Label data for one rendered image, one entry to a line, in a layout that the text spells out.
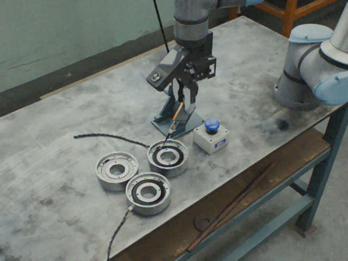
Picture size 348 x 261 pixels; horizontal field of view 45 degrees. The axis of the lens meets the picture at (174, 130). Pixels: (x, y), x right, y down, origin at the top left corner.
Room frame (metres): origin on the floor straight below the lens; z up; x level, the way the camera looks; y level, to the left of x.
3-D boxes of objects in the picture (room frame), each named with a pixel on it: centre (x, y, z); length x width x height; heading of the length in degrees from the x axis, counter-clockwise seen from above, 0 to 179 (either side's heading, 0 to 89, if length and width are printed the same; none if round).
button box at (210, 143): (0.83, -0.11, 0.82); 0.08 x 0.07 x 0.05; 128
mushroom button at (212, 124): (0.83, -0.10, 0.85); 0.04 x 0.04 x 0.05
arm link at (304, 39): (1.03, -0.39, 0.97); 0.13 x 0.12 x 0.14; 11
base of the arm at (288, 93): (1.04, -0.39, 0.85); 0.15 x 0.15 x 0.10
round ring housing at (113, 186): (0.70, 0.14, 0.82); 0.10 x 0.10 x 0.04
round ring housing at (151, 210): (0.63, 0.06, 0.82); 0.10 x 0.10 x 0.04
